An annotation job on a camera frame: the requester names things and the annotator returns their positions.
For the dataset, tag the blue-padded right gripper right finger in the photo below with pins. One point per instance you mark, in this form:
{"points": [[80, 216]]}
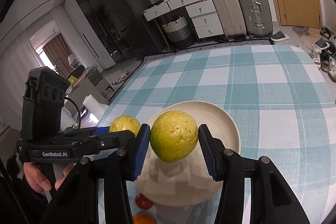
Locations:
{"points": [[272, 199]]}

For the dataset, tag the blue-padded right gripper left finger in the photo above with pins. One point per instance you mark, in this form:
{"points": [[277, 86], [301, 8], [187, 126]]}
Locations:
{"points": [[77, 198]]}

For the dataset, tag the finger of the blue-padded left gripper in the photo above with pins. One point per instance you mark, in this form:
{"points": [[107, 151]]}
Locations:
{"points": [[79, 146], [86, 131]]}

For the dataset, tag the yellow-green guava front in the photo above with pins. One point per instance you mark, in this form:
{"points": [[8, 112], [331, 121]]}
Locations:
{"points": [[125, 122]]}

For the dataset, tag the yellow-green guava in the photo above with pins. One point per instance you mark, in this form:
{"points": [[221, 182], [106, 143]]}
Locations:
{"points": [[125, 122], [174, 135]]}

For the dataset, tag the orange mandarin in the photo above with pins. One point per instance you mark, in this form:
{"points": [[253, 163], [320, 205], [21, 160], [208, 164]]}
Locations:
{"points": [[143, 219]]}

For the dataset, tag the person's left hand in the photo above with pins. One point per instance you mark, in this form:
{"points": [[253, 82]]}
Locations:
{"points": [[38, 181]]}

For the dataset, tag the white paper towel roll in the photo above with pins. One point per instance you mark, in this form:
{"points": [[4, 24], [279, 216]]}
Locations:
{"points": [[96, 108]]}

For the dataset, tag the red tomato near plate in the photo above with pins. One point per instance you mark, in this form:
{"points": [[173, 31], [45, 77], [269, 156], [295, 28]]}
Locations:
{"points": [[143, 202]]}

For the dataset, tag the cream round plate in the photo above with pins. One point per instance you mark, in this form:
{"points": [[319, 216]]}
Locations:
{"points": [[187, 182]]}

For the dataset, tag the teal white checkered tablecloth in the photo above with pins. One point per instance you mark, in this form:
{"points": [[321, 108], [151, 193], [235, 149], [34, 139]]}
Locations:
{"points": [[277, 97]]}

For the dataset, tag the woven laundry basket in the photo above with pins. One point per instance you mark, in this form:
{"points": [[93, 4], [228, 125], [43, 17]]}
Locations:
{"points": [[179, 33]]}

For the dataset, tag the white desk with drawers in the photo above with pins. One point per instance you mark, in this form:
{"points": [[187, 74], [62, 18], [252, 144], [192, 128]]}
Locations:
{"points": [[165, 7]]}

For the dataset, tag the black refrigerator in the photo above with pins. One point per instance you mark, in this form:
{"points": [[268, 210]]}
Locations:
{"points": [[142, 36]]}

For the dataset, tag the white drawer cabinet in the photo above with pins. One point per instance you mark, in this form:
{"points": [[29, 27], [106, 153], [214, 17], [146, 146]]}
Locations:
{"points": [[205, 19]]}

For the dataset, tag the grey slipper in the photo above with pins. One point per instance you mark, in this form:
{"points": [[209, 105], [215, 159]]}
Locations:
{"points": [[279, 37]]}

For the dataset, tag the beige hard suitcase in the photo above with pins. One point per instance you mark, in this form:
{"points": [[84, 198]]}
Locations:
{"points": [[231, 17]]}

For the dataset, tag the silver aluminium suitcase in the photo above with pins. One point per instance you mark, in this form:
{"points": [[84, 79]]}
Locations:
{"points": [[257, 17]]}

